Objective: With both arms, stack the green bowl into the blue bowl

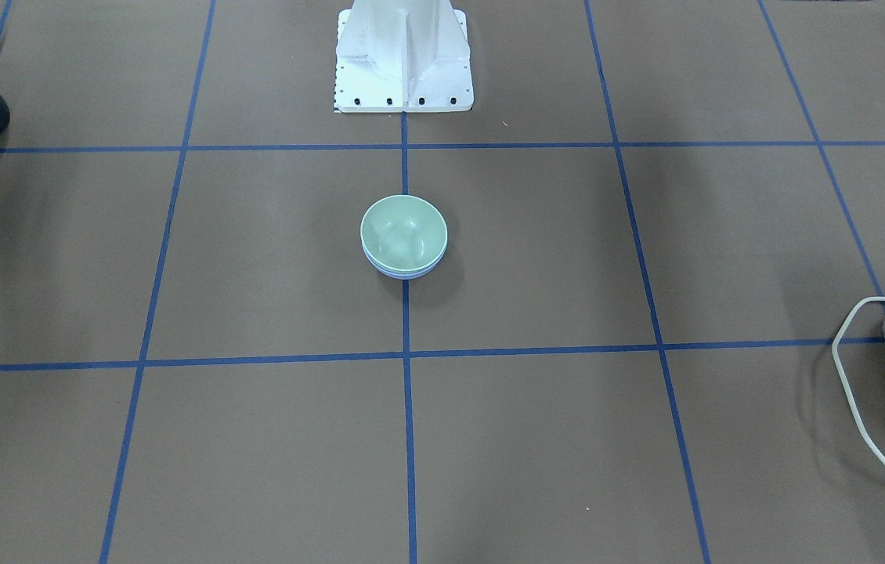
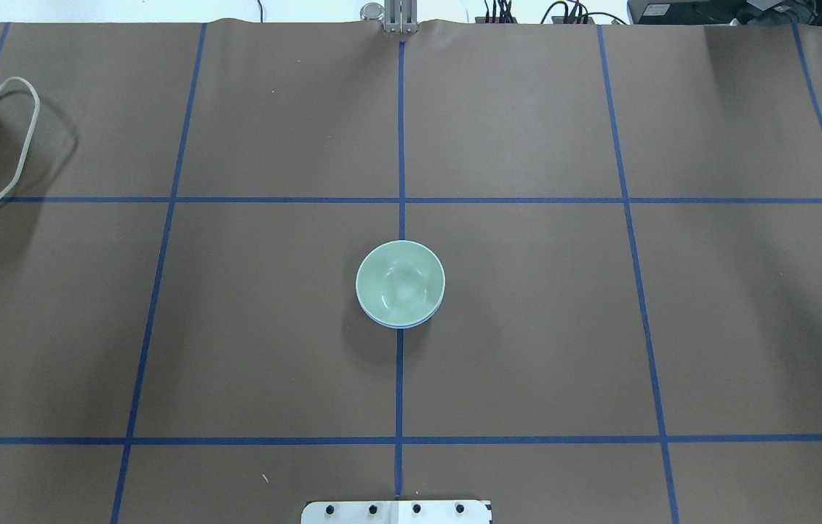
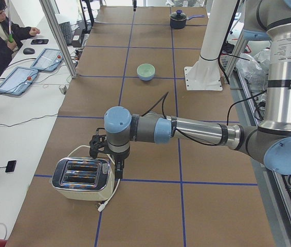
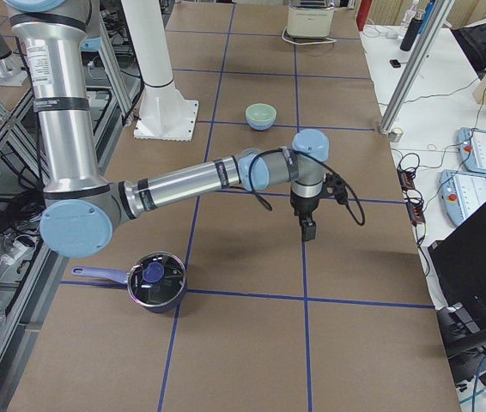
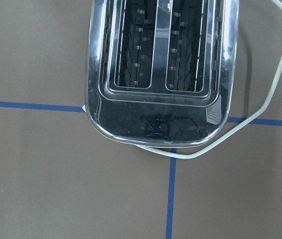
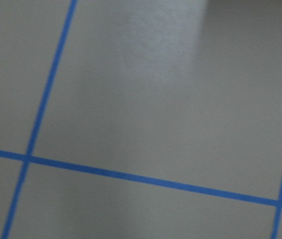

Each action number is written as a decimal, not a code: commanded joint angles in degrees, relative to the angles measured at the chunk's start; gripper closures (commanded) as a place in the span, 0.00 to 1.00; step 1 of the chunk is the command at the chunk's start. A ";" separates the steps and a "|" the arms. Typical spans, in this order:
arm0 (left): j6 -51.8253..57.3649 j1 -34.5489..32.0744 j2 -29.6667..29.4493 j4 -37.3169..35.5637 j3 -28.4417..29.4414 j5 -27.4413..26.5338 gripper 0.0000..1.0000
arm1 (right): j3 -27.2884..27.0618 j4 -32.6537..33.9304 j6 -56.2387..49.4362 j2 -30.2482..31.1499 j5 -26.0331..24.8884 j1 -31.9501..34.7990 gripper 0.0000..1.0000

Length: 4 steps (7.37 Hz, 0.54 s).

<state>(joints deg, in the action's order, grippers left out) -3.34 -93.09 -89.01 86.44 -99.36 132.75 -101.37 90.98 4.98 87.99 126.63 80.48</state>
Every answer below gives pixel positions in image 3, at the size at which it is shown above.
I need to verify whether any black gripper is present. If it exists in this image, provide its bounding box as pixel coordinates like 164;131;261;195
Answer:
111;150;130;179

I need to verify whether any green bowl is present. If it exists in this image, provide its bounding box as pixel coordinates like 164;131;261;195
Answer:
136;63;155;75

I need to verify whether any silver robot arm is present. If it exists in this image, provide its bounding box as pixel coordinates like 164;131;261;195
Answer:
100;1;291;178

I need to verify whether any cream toaster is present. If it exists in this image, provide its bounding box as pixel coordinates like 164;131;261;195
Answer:
51;157;115;201

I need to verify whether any black keyboard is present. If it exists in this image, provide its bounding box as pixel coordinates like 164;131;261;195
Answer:
59;22;72;46

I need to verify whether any small metal cup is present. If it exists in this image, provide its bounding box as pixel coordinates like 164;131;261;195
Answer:
59;85;67;95

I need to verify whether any upper blue teach pendant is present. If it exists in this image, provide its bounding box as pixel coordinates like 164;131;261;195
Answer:
30;48;63;72

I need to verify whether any blue teach pendant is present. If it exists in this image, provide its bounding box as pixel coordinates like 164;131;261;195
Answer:
30;48;63;72
0;66;39;96

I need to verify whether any black smartphone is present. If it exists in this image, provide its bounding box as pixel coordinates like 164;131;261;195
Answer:
31;39;49;45

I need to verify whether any small black puck device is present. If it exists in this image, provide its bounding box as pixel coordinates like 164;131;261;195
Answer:
5;160;16;173

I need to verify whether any black computer mouse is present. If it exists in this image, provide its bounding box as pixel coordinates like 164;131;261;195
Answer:
23;48;35;55

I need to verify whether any lower blue teach pendant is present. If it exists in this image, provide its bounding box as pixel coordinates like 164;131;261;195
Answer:
0;66;39;96

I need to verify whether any aluminium frame post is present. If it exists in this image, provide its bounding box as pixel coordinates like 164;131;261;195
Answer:
39;0;77;79

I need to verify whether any white camera pedestal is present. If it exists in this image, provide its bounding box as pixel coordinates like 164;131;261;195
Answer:
184;0;239;91

